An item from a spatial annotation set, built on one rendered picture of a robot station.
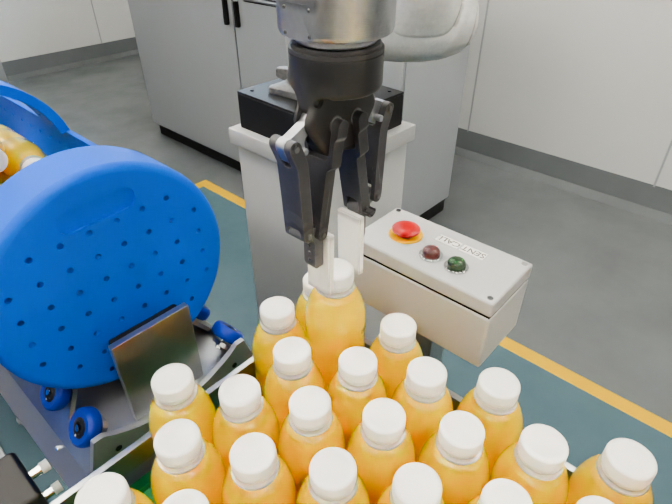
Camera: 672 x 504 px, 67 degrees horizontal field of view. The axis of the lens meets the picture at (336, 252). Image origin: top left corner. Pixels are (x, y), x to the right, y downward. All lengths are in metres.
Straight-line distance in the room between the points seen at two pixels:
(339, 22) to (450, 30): 0.77
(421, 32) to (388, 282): 0.61
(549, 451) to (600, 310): 1.99
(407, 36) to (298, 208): 0.74
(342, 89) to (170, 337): 0.38
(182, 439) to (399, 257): 0.31
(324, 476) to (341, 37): 0.33
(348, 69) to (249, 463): 0.32
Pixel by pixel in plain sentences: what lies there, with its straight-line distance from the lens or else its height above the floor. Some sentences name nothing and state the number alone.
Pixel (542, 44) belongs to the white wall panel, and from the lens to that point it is 3.29.
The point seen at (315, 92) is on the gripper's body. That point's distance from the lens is 0.40.
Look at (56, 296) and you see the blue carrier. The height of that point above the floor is 1.12.
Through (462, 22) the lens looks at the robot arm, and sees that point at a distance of 1.14.
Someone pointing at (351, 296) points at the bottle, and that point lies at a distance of 0.53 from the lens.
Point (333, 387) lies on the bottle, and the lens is 0.54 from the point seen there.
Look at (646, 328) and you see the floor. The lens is 2.46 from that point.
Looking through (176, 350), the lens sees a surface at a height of 1.00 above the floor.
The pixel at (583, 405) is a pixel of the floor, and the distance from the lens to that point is 2.04.
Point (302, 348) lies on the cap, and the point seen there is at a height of 1.08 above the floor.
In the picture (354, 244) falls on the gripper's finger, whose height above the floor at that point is 1.17.
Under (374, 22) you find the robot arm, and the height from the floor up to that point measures 1.39.
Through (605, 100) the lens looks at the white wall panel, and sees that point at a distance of 3.23.
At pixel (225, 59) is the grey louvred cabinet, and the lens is 3.05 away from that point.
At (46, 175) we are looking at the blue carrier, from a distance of 0.59.
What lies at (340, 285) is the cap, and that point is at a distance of 0.51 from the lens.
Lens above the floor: 1.46
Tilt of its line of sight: 35 degrees down
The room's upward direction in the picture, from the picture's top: straight up
